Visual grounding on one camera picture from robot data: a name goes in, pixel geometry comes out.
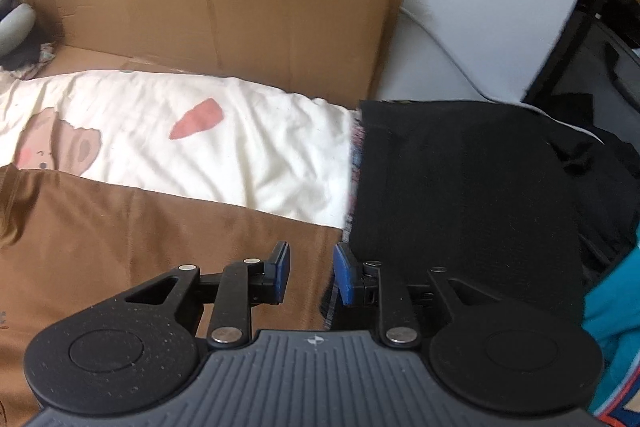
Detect brown printed t-shirt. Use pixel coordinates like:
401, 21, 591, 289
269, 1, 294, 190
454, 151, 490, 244
1, 165, 342, 426

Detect cream bear print blanket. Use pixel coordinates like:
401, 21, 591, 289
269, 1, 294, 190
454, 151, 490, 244
1, 70, 354, 228

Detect black folded garment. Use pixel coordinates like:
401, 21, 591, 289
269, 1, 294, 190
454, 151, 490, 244
348, 101, 639, 324

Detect flattened brown cardboard box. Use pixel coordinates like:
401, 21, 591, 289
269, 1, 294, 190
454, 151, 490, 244
25, 0, 401, 107

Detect teal patterned garment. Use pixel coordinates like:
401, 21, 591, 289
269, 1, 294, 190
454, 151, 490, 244
582, 248, 640, 426

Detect black cloth under neck pillow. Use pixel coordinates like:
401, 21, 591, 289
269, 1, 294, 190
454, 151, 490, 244
1, 43, 55, 80

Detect grey neck pillow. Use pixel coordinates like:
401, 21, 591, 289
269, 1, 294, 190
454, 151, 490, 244
0, 0, 36, 57

